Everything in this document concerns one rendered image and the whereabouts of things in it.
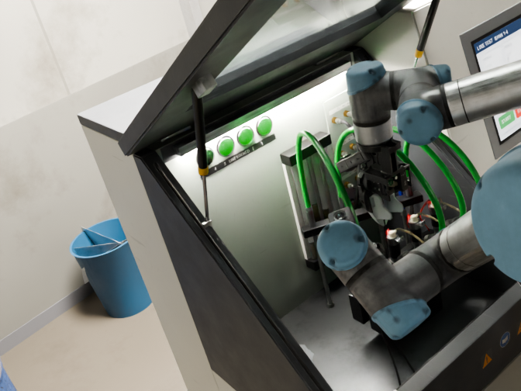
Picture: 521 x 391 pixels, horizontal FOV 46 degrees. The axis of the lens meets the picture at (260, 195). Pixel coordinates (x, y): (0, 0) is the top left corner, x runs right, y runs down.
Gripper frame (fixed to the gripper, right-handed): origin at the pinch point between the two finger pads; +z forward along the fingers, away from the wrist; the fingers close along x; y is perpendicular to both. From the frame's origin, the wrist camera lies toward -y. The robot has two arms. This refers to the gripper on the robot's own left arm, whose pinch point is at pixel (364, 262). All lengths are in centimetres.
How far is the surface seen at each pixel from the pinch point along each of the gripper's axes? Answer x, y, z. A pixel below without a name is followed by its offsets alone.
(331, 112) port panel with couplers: 6, -45, 27
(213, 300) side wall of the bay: -35.1, -6.6, 7.0
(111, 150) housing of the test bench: -45, -48, -2
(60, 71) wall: -115, -177, 129
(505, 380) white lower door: 17, 32, 38
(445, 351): 7.2, 21.1, 17.5
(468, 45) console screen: 44, -46, 28
